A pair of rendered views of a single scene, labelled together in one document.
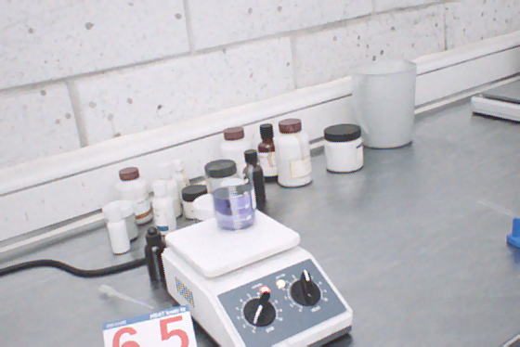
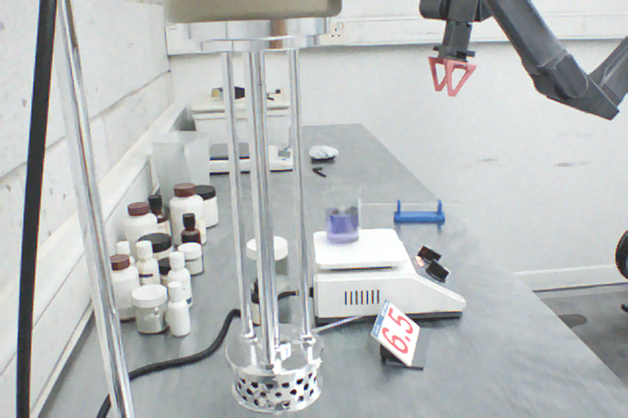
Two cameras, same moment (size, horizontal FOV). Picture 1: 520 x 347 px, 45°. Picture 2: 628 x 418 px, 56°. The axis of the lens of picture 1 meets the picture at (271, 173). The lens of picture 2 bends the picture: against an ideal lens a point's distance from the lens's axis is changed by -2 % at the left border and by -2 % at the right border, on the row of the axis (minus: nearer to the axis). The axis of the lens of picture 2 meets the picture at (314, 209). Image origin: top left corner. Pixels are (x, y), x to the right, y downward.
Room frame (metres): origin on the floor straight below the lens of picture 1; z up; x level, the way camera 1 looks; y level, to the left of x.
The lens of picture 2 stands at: (0.33, 0.76, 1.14)
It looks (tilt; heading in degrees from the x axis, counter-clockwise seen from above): 18 degrees down; 299
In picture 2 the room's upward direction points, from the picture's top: 2 degrees counter-clockwise
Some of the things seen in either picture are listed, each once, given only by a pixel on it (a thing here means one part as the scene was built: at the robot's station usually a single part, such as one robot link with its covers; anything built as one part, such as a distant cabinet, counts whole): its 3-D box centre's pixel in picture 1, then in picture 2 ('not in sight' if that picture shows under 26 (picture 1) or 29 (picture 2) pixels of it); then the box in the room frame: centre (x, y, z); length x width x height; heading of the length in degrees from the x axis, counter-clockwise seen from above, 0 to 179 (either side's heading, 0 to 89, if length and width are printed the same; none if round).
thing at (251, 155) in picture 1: (253, 175); (190, 238); (0.96, 0.03, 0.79); 0.03 x 0.03 x 0.08
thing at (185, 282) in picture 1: (247, 280); (376, 276); (0.62, 0.04, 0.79); 0.22 x 0.13 x 0.08; 30
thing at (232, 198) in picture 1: (230, 197); (341, 216); (0.67, 0.05, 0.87); 0.06 x 0.05 x 0.08; 109
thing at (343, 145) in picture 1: (343, 147); (200, 206); (1.07, -0.13, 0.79); 0.07 x 0.07 x 0.07
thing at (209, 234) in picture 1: (231, 238); (357, 247); (0.65, 0.05, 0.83); 0.12 x 0.12 x 0.01; 30
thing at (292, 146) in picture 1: (292, 151); (187, 214); (1.02, -0.04, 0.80); 0.06 x 0.06 x 0.11
